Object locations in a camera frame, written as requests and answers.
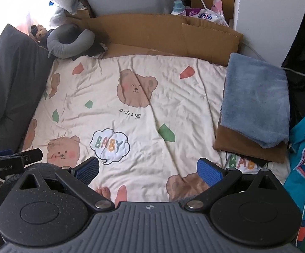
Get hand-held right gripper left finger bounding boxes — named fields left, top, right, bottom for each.
left=19, top=157, right=116, bottom=213

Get blue denim jeans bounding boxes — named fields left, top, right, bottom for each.
left=219, top=53, right=291, bottom=148

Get brown plush bear toy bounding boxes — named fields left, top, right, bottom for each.
left=30, top=24, right=49, bottom=43

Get grey neck pillow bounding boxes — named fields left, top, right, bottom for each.
left=46, top=23, right=95, bottom=58

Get brown cardboard box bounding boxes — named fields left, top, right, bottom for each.
left=64, top=11, right=244, bottom=67

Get cream bear print blanket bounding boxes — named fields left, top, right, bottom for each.
left=21, top=54, right=291, bottom=203

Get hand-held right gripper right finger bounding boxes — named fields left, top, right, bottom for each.
left=185, top=158, right=285, bottom=213

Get brown folded garment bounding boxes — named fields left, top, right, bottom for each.
left=213, top=122, right=290, bottom=164

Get white pink plastic bag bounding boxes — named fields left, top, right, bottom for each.
left=184, top=0, right=229, bottom=27

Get white foam board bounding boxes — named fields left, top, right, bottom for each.
left=233, top=0, right=305, bottom=67

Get white detergent bottle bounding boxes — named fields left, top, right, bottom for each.
left=170, top=0, right=186, bottom=16

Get dark grey duvet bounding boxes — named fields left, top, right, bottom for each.
left=0, top=24, right=55, bottom=153

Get person's foot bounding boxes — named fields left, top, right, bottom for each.
left=96, top=187, right=112, bottom=201

